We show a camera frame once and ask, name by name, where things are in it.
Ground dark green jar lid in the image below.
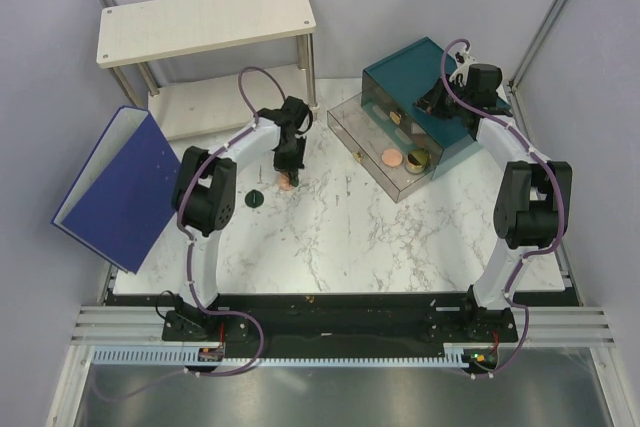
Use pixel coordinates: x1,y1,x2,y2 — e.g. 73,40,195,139
245,189,265,209

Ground aluminium front rail frame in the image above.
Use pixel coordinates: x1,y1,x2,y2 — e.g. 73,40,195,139
47,278,634,426

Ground teal drawer cabinet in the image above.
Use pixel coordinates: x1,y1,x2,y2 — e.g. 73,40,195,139
362,37,478,179

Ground light blue cable duct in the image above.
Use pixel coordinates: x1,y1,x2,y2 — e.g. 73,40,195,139
91,346,469,368

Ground smoked clear drawer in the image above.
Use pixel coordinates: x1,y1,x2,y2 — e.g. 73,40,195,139
327,93,436,203
360,72,443,169

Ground pink makeup sponge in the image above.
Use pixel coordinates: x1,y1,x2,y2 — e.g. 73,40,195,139
381,148,404,168
277,175,293,191

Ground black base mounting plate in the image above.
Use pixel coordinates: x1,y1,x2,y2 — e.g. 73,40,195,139
106,292,588,358

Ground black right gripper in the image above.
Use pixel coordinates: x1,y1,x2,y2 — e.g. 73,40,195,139
412,75,470,122

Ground white two-tier shelf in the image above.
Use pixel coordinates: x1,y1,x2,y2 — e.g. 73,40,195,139
96,0,318,141

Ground blue ring binder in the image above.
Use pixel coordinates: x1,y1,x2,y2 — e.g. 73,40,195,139
51,106,180,273

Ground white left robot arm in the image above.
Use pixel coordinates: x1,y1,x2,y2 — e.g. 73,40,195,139
162,96,313,342

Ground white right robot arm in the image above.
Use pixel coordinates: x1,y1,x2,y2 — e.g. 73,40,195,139
415,61,572,341

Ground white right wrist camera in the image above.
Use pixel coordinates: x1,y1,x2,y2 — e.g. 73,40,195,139
448,49,477,86

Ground gold cosmetic jar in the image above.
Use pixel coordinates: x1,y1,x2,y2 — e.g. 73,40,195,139
405,148,430,175

